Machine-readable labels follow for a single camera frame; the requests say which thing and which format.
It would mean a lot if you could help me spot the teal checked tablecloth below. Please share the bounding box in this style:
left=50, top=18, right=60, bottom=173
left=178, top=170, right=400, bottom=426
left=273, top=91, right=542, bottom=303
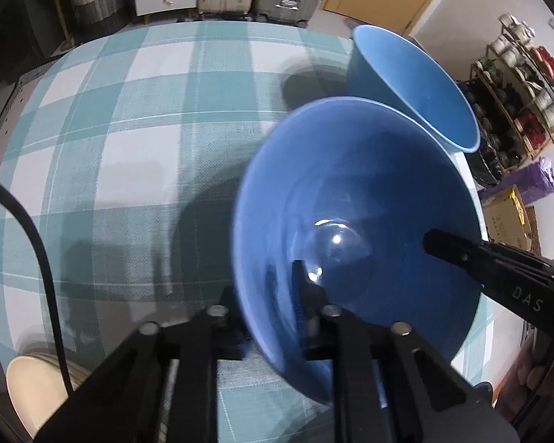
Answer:
left=0, top=21, right=495, bottom=443

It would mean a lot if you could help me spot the purple plastic bag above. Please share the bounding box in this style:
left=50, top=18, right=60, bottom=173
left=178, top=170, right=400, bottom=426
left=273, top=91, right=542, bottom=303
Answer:
left=519, top=157, right=554, bottom=207

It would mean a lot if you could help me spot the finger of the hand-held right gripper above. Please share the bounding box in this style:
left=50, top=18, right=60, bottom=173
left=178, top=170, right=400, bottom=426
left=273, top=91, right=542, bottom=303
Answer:
left=423, top=228, right=554, bottom=288

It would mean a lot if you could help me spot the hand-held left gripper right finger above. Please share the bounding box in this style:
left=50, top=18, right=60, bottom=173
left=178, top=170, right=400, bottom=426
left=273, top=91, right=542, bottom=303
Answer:
left=292, top=260, right=520, bottom=443

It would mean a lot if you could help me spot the wooden broom stick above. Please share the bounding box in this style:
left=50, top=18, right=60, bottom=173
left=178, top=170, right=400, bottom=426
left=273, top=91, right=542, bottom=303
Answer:
left=50, top=0, right=73, bottom=43

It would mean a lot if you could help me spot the cardboard box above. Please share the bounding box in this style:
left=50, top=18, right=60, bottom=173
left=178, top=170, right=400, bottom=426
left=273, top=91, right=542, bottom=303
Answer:
left=481, top=185, right=541, bottom=254

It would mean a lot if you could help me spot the person's right hand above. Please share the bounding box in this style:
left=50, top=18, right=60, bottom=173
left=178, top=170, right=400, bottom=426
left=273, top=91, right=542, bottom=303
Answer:
left=496, top=332, right=554, bottom=418

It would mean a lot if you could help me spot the cream plate stack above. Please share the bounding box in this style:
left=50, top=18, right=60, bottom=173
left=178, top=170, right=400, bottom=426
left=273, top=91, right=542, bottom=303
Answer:
left=6, top=353, right=75, bottom=441

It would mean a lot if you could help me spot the black cable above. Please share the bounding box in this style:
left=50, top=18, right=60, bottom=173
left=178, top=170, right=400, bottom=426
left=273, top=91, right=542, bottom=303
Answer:
left=0, top=171, right=75, bottom=398

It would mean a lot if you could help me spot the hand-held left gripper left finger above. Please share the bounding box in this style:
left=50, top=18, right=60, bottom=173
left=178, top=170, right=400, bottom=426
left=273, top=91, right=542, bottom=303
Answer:
left=34, top=286, right=254, bottom=443

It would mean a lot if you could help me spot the wooden shoe rack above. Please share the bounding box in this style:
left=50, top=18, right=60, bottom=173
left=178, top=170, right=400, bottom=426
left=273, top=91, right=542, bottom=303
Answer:
left=457, top=13, right=554, bottom=174

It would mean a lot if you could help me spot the blue bowl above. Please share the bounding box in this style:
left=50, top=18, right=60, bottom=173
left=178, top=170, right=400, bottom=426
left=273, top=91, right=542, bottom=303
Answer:
left=346, top=24, right=482, bottom=154
left=233, top=96, right=485, bottom=407

